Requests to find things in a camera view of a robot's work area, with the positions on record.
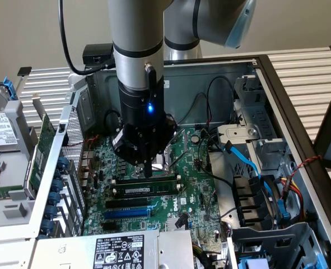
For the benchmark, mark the blue card retention clip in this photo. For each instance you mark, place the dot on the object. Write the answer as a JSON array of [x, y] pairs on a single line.
[[51, 210], [46, 225], [54, 198], [62, 163], [57, 185]]

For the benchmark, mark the black box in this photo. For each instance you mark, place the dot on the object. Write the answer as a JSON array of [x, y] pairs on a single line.
[[95, 51]]

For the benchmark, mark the grey plastic disk bay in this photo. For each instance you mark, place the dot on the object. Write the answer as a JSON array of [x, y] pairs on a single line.
[[266, 235]]

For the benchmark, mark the round coin battery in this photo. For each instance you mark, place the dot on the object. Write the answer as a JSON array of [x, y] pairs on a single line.
[[195, 139]]

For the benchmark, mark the grey parts rack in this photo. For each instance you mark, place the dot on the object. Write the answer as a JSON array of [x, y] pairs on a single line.
[[14, 117]]

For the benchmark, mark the silver disk bay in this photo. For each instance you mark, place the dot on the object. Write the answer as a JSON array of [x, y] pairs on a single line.
[[238, 131]]

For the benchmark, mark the black framed panel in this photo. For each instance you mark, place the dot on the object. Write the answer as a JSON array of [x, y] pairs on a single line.
[[320, 140]]

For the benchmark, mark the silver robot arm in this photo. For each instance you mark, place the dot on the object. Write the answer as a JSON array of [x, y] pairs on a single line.
[[137, 42]]

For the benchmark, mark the blue expansion slot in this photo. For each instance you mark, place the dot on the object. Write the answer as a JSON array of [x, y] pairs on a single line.
[[126, 214]]

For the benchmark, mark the silver power supply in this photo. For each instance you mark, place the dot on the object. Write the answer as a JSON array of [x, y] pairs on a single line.
[[70, 252]]

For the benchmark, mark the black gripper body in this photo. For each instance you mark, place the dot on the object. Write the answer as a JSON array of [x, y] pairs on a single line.
[[142, 112]]

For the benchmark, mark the silver chipset heatsink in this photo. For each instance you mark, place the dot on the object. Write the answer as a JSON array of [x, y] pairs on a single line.
[[170, 224]]

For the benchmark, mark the short black expansion slot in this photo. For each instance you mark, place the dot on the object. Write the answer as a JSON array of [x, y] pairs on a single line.
[[111, 227]]

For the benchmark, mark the metal socket cover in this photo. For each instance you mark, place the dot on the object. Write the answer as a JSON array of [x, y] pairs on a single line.
[[182, 140]]

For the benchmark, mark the blue disk bracket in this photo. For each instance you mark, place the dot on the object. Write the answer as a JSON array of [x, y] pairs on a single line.
[[9, 88]]

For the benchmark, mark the green graphics card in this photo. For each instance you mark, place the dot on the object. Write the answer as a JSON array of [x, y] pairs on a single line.
[[44, 131]]

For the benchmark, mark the green motherboard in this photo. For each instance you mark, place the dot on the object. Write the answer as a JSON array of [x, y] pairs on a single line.
[[187, 179]]

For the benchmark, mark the silver rear port block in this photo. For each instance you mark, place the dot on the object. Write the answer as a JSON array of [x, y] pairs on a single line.
[[85, 168]]

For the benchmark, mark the blue plastic clip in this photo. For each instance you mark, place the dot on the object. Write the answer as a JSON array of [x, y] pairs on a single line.
[[285, 215]]

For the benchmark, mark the CPU socket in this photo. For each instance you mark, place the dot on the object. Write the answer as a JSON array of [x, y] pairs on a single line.
[[162, 164]]

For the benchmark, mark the thin metal locking lever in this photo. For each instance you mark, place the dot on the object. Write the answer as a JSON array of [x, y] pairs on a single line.
[[179, 160]]

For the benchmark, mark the open PC case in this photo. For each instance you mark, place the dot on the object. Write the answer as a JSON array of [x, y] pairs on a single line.
[[182, 84]]

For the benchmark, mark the long black expansion slot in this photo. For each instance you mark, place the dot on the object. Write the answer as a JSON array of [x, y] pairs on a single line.
[[126, 203]]

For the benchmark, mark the green RAM stick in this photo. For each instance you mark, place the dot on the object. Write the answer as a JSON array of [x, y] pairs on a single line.
[[159, 187], [2, 194]]

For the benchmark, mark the black fan shroud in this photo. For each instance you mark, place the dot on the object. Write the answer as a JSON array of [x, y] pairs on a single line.
[[249, 196]]

